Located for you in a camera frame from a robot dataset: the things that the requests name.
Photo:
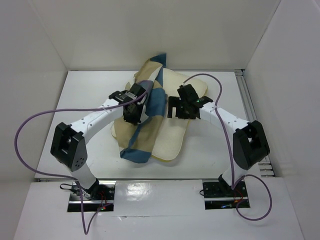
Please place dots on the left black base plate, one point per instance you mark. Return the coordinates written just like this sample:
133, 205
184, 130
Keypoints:
102, 192

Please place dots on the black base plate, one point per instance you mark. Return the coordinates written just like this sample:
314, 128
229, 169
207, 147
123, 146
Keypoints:
213, 189
102, 192

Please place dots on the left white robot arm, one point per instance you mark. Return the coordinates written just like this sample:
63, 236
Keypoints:
69, 144

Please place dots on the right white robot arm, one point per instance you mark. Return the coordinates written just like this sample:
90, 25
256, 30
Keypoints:
246, 141

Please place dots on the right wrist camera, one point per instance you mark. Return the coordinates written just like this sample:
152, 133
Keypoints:
187, 93

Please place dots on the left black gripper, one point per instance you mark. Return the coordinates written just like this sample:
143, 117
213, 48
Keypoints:
134, 120

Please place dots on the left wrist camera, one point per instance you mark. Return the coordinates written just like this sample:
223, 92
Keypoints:
136, 90

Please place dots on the blue beige patchwork pillowcase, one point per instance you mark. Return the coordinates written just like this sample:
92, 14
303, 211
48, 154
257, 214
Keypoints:
136, 142

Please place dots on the aluminium rail right side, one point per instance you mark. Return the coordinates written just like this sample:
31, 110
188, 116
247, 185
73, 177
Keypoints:
265, 166

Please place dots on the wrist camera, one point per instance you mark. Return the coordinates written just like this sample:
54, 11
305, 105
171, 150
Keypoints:
136, 90
187, 93

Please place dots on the cream pillow with yellow edge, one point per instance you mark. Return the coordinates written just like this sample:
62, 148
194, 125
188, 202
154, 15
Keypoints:
172, 130

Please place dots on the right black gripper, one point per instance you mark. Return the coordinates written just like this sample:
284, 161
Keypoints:
178, 107

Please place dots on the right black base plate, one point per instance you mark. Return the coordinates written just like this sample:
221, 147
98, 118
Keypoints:
213, 189

